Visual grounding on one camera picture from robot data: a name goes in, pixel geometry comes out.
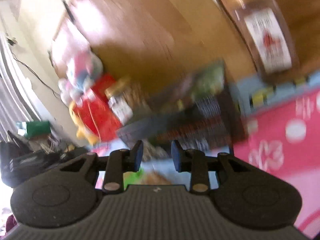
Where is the green snack packet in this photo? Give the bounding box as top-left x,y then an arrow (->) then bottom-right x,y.
123,168 -> 144,189

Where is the nut jar gold lid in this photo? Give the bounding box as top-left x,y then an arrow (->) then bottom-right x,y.
104,77 -> 148,126

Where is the pink white plush toy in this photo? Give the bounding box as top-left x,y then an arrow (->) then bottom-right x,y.
58,50 -> 104,107

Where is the silver metal tin box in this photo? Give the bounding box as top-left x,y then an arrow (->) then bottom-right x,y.
117,59 -> 247,152

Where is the red gift box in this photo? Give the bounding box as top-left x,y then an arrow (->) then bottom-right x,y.
74,74 -> 121,143

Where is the yellow plush toy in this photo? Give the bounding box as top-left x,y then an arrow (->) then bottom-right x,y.
68,101 -> 99,146

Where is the green box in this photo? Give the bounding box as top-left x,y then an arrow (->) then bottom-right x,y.
16,121 -> 51,139

